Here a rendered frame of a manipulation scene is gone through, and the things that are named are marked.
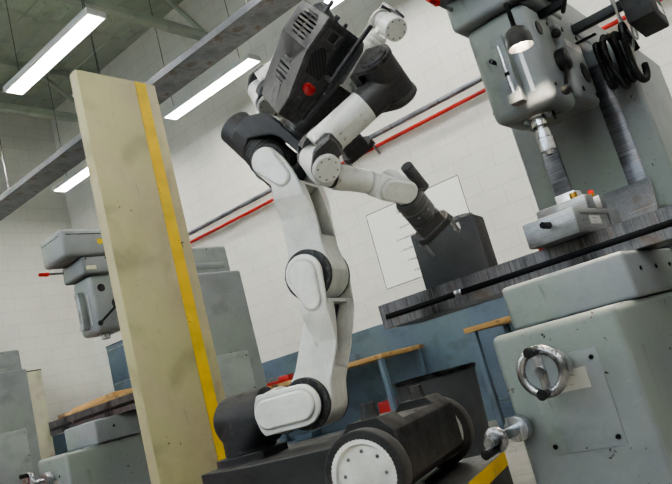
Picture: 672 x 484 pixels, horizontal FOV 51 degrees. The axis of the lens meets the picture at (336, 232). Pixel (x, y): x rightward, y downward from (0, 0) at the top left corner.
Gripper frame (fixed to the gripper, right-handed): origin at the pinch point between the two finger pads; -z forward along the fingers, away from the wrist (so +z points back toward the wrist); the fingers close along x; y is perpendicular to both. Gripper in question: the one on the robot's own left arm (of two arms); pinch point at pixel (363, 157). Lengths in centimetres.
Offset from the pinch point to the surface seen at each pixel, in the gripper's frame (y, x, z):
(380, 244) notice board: 318, -60, -389
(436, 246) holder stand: -46.0, 1.8, -8.9
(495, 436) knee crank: -121, -12, 16
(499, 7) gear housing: -22, 60, 32
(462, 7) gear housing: -12, 52, 33
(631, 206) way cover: -60, 59, -35
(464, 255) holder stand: -54, 7, -11
